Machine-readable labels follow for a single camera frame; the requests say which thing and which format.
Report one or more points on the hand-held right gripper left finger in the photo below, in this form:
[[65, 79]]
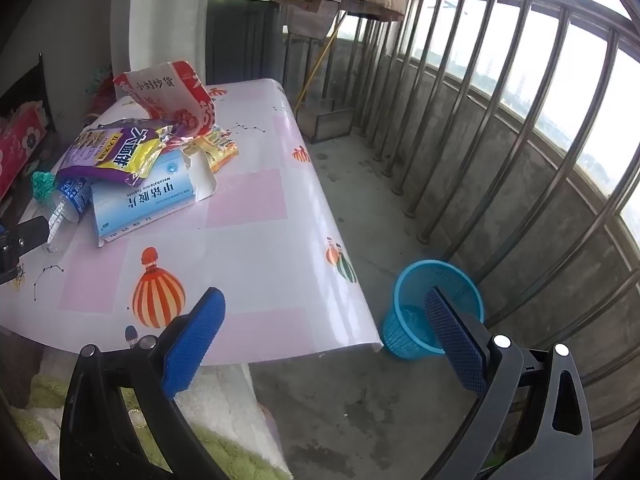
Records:
[[195, 340]]

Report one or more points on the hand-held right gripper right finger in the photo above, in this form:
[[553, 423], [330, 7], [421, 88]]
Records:
[[455, 340]]

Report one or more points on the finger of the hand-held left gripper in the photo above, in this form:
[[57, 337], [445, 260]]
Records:
[[34, 232]]

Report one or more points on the clear plastic water bottle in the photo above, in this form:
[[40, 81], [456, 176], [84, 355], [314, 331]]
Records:
[[67, 205]]

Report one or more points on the blue plastic waste basket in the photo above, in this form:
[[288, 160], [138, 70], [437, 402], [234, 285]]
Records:
[[400, 330]]

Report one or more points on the purple yellow snack packet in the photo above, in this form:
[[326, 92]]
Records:
[[115, 152]]

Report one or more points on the blue white medicine box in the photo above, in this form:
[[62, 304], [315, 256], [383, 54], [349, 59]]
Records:
[[145, 205]]

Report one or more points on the red white snack bag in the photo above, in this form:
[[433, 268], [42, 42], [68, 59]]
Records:
[[160, 90]]

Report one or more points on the teal crumpled bag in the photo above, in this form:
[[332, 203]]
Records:
[[42, 184]]

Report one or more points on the red floral bag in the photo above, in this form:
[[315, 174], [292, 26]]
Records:
[[17, 145]]

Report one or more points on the green white fluffy rug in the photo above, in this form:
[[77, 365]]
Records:
[[235, 440]]

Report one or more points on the white curtain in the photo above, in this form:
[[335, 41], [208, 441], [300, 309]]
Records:
[[150, 20]]

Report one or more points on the metal dustpan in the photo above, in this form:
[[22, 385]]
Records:
[[330, 125]]

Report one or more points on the dark cabinet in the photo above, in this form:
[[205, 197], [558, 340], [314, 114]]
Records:
[[240, 45]]

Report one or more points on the grey hanging cloth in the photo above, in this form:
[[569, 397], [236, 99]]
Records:
[[310, 20]]

